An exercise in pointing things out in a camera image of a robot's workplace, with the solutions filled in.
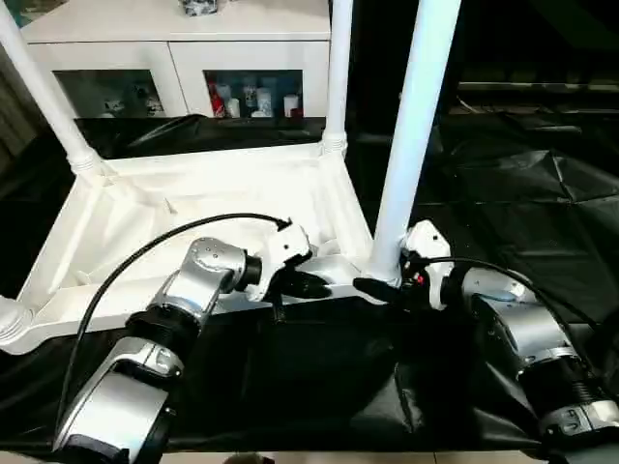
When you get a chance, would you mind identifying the white plastic table top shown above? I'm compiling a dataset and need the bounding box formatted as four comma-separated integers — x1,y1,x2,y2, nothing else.
0,138,405,359

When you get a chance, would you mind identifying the white plastic table leg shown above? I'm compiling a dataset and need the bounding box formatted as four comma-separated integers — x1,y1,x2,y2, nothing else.
321,0,357,157
0,293,39,350
368,0,463,282
0,0,105,176

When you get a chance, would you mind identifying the black plastic mat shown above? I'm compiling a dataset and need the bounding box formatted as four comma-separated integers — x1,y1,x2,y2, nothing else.
0,103,619,458

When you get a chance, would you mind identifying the red bottle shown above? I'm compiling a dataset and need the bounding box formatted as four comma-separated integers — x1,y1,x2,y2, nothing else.
208,82,228,118

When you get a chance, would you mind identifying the white cabinet with glass doors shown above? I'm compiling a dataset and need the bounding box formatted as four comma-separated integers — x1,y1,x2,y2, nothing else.
18,0,336,120

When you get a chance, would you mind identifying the dark patterned jar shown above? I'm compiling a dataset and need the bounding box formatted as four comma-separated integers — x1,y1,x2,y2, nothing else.
178,0,221,17

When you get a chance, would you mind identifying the grey curtain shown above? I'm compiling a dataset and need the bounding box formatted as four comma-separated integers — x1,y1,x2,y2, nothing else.
0,45,45,166

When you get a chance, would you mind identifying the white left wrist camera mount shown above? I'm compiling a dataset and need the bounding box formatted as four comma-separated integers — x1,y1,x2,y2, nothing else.
243,222,313,304

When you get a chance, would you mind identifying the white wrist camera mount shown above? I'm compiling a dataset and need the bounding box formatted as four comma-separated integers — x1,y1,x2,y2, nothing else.
402,218,455,311
243,222,313,304

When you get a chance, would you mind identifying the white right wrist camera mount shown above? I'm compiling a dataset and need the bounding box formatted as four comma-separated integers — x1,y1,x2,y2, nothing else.
402,218,455,311

